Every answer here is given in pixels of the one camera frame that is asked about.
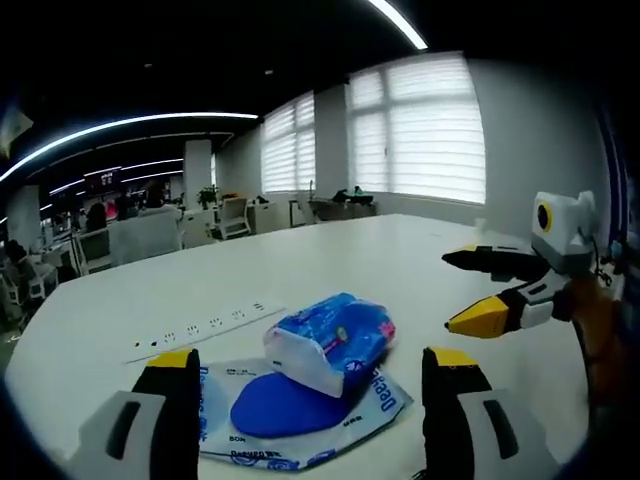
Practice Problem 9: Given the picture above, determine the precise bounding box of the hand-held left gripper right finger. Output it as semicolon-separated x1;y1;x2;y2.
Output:
421;345;554;480

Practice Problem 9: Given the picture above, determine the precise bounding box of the narrow window blind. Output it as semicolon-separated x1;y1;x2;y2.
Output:
260;90;318;195

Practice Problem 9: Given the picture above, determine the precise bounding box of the green potted plant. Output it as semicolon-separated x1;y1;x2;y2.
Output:
195;185;220;211

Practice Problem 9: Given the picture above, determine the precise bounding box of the long ceiling light strip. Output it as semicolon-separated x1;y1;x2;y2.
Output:
366;0;430;52

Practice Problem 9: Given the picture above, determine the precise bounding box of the white office chair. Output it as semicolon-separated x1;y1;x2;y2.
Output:
214;196;250;241

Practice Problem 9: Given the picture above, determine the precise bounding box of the white tabletop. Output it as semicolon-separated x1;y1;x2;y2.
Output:
3;213;604;480

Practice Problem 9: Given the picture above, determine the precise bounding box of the dark teal bag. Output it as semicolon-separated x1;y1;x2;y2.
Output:
331;185;377;207

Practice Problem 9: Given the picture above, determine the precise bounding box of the blue pad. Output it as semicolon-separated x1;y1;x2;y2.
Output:
199;356;416;473

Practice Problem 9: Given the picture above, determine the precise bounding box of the blue tissue packet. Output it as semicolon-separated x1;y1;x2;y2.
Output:
262;291;398;399

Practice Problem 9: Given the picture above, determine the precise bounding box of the hanging dark red display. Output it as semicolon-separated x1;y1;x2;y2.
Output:
83;169;124;194

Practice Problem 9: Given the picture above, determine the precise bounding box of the large window blind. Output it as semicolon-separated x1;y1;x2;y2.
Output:
347;53;487;205

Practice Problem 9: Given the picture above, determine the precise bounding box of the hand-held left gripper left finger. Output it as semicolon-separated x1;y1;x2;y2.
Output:
68;348;202;480

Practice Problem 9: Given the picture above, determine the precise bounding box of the curved ceiling light strip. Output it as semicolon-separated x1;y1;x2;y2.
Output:
0;111;260;184

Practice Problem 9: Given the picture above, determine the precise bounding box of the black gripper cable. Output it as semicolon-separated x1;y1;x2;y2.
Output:
588;233;617;290

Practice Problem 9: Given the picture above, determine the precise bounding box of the white power strip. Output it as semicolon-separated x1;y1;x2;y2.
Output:
124;298;288;366

